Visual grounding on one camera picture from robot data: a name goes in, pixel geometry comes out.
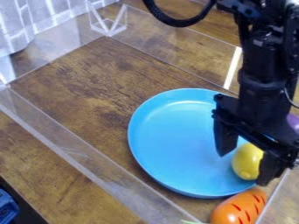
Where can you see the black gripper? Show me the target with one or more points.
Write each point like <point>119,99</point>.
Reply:
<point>255,116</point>

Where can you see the orange toy carrot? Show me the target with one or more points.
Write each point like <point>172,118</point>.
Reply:
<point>240,209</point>

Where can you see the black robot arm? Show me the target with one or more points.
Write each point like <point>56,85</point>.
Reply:
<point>268,35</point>

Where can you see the yellow toy lemon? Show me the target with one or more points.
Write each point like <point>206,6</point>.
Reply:
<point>246,161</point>

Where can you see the purple toy eggplant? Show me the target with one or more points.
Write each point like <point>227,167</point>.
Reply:
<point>294,122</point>

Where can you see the blue plastic plate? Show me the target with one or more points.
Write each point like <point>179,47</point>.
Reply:
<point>171,141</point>

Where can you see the blue object at corner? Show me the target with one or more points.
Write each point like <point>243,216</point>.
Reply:
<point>8,207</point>

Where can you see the white patterned curtain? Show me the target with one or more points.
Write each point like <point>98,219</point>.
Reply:
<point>27,17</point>

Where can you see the clear acrylic enclosure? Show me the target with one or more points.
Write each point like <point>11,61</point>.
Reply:
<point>78,82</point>

